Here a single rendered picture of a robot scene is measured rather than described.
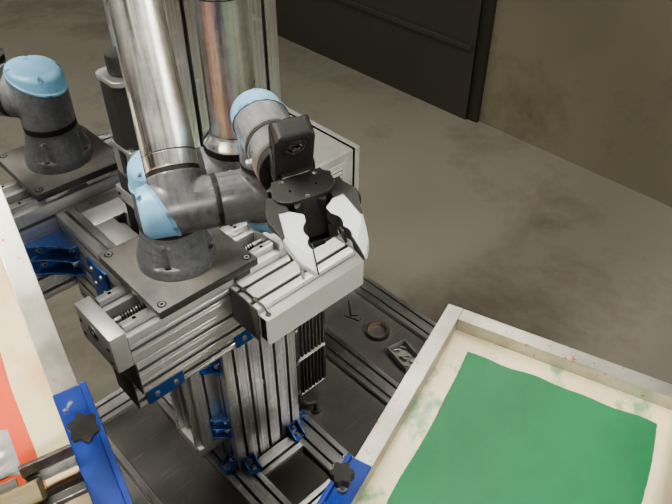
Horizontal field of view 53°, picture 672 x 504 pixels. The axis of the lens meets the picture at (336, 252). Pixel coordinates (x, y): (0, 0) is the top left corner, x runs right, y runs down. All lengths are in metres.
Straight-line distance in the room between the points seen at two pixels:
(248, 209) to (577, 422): 0.86
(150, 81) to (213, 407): 1.26
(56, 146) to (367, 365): 1.36
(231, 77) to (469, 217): 2.56
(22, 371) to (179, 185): 0.41
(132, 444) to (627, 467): 1.54
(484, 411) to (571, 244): 2.14
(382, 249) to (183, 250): 2.12
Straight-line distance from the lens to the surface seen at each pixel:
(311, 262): 0.67
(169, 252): 1.27
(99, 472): 1.08
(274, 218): 0.73
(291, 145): 0.72
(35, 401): 1.15
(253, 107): 0.91
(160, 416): 2.44
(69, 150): 1.66
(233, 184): 0.94
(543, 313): 3.12
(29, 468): 1.06
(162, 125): 0.95
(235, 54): 1.12
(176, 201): 0.93
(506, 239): 3.47
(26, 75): 1.60
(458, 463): 1.40
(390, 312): 2.67
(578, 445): 1.48
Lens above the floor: 2.11
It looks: 40 degrees down
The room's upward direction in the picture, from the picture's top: straight up
